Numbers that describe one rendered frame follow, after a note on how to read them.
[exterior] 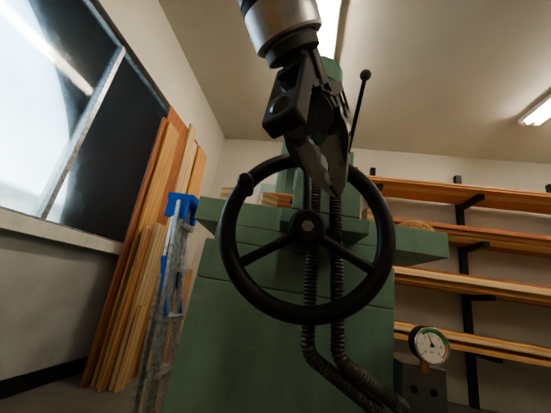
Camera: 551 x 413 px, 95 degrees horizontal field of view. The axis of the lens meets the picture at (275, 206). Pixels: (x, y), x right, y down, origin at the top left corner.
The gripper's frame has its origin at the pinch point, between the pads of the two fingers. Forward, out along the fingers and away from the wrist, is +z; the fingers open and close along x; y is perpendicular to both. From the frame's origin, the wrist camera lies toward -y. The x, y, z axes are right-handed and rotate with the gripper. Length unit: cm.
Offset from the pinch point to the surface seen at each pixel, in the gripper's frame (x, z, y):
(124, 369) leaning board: 163, 83, 0
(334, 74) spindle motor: 12, -20, 63
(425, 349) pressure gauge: -5.1, 34.6, 3.8
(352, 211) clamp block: 3.1, 9.4, 13.2
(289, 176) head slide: 33, 6, 45
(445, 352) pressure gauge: -7.9, 36.2, 5.0
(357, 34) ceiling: 26, -54, 208
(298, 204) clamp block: 12.1, 4.3, 9.1
